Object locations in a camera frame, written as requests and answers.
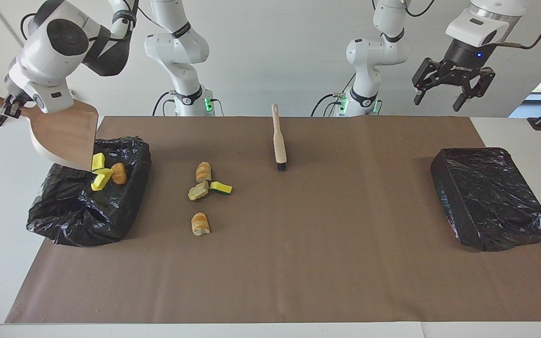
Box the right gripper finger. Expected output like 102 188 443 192
1 96 23 118

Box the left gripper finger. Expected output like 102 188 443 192
412 57 442 106
454 67 495 112

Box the beige plastic dustpan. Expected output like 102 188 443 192
0 86 99 172

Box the wedge yellow sponge piece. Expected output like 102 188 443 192
91 168 114 192

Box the brown bread roll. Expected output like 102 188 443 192
111 163 128 185

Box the beige brush with black bristles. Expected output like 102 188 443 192
271 104 288 171

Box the long striped croissant piece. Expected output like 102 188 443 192
195 162 212 184

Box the pale toast chunk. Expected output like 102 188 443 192
188 181 210 201

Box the short striped croissant piece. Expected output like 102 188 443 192
191 213 211 236

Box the flat black bagged bin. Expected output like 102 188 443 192
430 147 541 253

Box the crumpled black bagged bin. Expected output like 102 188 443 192
26 136 152 247

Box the brown paper table mat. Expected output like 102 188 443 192
5 116 541 324

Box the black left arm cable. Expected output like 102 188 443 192
487 0 541 50

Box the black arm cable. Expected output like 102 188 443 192
19 0 158 43
487 0 541 50

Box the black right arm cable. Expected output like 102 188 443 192
19 0 158 43

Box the white wall conduit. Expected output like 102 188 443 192
0 0 22 47

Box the black base cable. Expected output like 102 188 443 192
152 91 177 117
311 74 356 117

